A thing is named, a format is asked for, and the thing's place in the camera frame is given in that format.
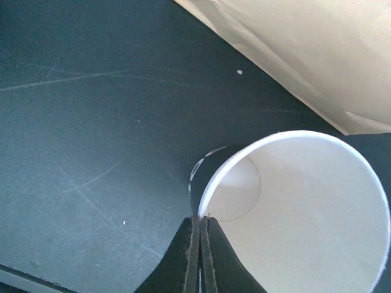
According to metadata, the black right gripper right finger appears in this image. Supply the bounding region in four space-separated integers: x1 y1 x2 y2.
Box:
200 217 266 293

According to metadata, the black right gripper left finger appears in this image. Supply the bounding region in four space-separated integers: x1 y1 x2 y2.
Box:
136 217 200 293

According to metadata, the orange kraft paper bag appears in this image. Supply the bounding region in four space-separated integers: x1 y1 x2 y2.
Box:
180 0 390 135

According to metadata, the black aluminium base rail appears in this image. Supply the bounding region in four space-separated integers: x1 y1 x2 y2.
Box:
1 265 74 293

